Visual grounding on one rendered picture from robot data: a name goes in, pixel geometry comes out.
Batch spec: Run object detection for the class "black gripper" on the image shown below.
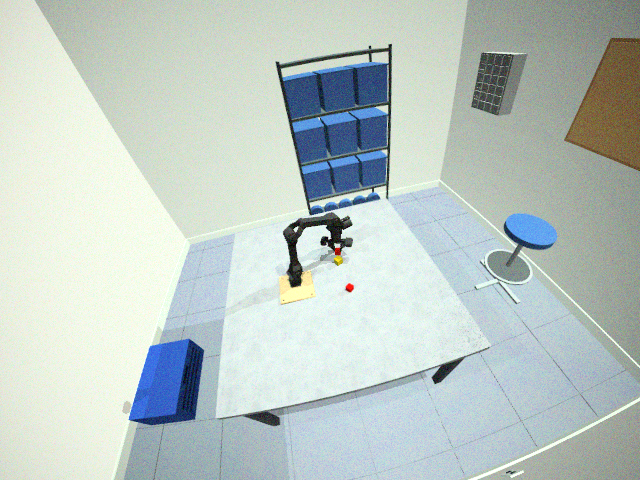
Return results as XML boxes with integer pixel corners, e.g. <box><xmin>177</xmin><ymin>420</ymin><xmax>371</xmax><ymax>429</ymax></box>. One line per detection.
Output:
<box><xmin>320</xmin><ymin>234</ymin><xmax>353</xmax><ymax>252</ymax></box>

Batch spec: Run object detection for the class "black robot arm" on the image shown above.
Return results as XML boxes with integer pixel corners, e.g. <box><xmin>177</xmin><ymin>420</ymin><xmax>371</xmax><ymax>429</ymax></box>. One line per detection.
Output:
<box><xmin>283</xmin><ymin>212</ymin><xmax>353</xmax><ymax>288</ymax></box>

